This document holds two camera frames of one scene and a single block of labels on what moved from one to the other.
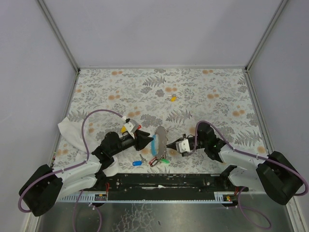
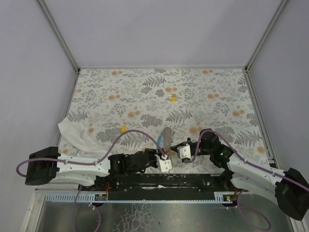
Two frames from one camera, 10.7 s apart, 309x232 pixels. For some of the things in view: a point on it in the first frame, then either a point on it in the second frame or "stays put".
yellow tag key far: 174,97 stays put
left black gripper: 138,140 -> 152,157
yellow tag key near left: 123,129 stays put
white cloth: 72,128 stays put
